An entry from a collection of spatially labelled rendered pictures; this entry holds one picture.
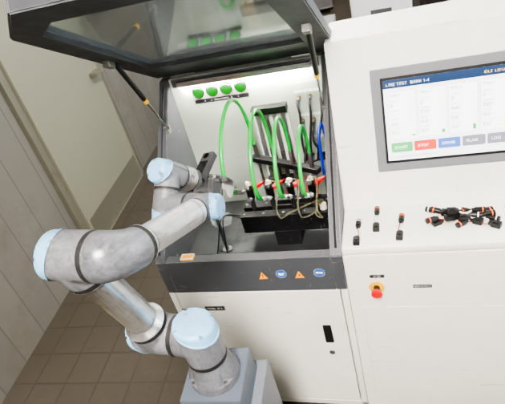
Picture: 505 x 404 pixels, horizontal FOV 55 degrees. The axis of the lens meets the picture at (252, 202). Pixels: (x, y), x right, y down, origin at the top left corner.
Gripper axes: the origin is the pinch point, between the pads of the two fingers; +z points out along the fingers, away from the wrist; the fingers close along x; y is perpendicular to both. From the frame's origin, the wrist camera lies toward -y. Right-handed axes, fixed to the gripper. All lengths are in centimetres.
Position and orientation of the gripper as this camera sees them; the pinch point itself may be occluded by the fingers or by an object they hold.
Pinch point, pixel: (231, 184)
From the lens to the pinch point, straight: 168.9
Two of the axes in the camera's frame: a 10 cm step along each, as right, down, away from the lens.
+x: 8.1, -1.1, -5.8
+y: -0.1, 9.8, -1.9
